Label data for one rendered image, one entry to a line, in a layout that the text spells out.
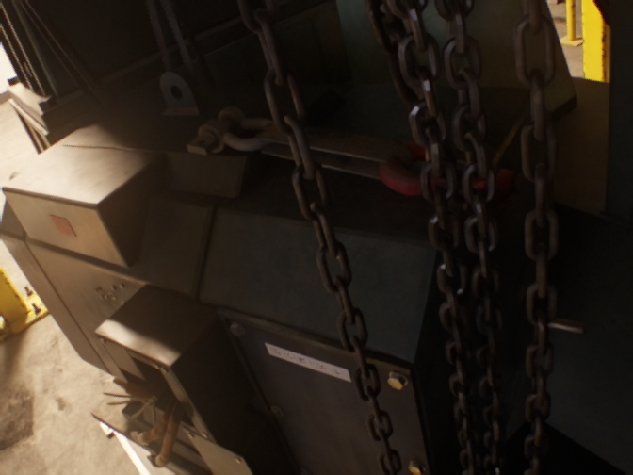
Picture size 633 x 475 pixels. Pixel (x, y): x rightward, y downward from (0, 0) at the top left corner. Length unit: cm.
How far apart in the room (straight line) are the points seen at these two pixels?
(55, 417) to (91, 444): 20
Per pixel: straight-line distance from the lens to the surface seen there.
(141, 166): 67
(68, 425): 177
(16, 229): 93
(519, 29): 24
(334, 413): 58
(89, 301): 84
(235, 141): 59
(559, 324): 69
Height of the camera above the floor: 112
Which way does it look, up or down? 34 degrees down
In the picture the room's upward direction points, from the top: 18 degrees counter-clockwise
